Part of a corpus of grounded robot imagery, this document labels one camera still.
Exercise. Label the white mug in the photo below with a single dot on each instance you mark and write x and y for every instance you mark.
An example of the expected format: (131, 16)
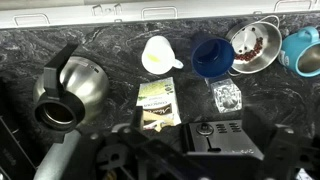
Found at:
(156, 50)

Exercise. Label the black dish rack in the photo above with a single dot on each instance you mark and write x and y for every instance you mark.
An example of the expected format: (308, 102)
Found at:
(13, 150)

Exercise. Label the steel thermal carafe black lid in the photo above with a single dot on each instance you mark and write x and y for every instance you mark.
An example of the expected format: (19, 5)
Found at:
(88, 83)

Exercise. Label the green white tea box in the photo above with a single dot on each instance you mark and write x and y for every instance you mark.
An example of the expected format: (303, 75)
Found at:
(156, 96)

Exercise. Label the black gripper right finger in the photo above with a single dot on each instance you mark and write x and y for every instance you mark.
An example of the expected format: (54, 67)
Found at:
(255, 125)

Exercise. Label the clear glass jar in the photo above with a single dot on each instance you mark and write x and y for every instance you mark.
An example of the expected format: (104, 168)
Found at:
(226, 96)

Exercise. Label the red beans heap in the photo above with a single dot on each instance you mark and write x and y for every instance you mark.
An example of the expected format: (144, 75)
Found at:
(250, 56)

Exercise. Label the teal mug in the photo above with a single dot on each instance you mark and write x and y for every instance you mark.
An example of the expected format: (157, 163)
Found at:
(289, 50)

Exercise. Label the white lower cabinet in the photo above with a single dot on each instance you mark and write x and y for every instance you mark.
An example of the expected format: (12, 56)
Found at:
(200, 13)

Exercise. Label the dark blue plastic cup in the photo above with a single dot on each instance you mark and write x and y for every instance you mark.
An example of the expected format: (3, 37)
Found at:
(213, 65)

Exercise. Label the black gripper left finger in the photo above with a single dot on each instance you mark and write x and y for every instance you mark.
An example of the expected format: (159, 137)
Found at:
(138, 118)

